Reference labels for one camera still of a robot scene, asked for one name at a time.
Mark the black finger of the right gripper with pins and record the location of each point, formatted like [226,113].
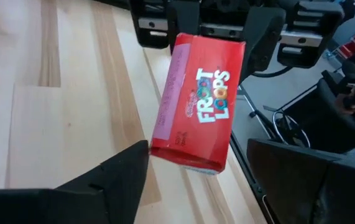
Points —
[262,40]
[183,18]

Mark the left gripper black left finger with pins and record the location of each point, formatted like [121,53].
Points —
[115,193]

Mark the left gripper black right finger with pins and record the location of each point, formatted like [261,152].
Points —
[295,186]

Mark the red Froot Loops cereal box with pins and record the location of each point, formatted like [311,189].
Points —
[202,102]

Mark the black office chair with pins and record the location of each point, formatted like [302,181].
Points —
[320,124]

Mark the person's hand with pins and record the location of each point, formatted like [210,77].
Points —
[343,104]

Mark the black metal table frame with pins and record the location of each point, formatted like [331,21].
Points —
[245,158]

